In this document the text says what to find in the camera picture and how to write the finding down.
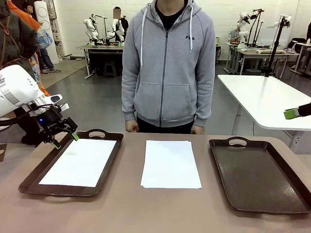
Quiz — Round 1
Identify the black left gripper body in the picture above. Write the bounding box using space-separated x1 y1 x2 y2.
35 109 64 135

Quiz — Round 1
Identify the white A4 paper sheet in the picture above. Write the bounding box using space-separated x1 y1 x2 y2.
38 138 118 188

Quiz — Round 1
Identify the white A4 paper stack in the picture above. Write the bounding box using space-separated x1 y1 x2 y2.
140 139 203 189

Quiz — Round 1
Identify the person's right forearm grey sleeve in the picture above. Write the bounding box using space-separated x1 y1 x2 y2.
121 80 138 122

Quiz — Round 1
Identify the person's left forearm grey sleeve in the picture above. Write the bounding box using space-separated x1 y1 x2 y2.
193 80 216 127

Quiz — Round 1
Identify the person's right hand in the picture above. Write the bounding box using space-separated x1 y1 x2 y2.
125 120 139 133

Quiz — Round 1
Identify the person's left hand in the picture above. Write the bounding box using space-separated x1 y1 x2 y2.
190 125 207 134

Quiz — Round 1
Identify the white table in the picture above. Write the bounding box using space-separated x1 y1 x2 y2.
217 74 311 154

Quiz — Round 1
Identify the white round stand base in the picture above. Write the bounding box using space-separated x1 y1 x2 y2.
0 117 13 132

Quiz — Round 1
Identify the brown plastic tray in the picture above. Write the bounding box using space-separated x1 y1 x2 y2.
18 129 124 198
208 136 311 215

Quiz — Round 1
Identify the black stool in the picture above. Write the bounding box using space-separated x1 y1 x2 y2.
104 61 117 78

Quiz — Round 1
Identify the white background desk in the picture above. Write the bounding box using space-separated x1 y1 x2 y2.
290 41 311 73

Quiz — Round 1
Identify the background grey desk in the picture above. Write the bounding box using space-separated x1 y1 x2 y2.
225 42 300 76

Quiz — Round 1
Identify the black office chair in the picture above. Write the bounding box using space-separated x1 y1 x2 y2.
289 37 307 49

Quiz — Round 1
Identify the bystander in blue patterned jacket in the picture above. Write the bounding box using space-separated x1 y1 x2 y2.
23 1 62 74

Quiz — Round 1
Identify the background workbench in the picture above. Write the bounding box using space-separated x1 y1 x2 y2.
77 44 124 80

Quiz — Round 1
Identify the bystander in dark green jacket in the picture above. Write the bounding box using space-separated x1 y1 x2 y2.
0 0 49 148

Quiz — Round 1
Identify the black articulated lamp stand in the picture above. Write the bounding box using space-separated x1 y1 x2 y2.
249 9 265 48

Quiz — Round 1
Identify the seated person in plaid shirt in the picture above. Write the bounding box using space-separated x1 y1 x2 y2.
229 28 241 45

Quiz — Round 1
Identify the white background robot with black head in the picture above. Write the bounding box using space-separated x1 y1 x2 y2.
237 11 251 48

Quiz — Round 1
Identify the person in grey hoodie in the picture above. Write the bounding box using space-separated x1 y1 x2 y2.
121 0 216 134

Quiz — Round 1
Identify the background person in black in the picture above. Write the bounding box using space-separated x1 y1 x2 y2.
113 6 129 42

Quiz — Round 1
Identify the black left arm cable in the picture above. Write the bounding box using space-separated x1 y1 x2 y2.
0 103 43 127

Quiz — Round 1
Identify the black camera tripod pole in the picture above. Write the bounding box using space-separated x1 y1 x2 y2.
263 16 292 78

